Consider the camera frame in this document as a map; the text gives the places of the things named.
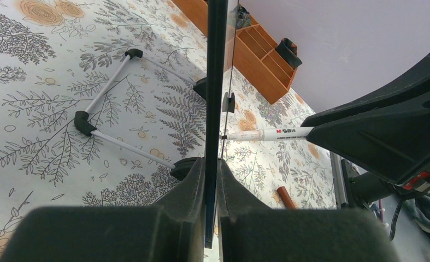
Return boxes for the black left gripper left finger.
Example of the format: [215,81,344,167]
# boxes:
[1,158,205,261]

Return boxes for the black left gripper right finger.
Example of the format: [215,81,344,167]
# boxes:
[216,159,399,261]

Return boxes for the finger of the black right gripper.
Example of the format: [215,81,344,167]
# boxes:
[301,53,430,127]
[305,103,430,185]

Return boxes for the dark red marker cap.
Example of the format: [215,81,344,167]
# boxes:
[276,186,298,210]

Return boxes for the small whiteboard black frame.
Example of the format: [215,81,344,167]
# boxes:
[73,0,241,249]

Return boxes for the orange compartment tray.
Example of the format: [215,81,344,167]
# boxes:
[174,1,298,105]

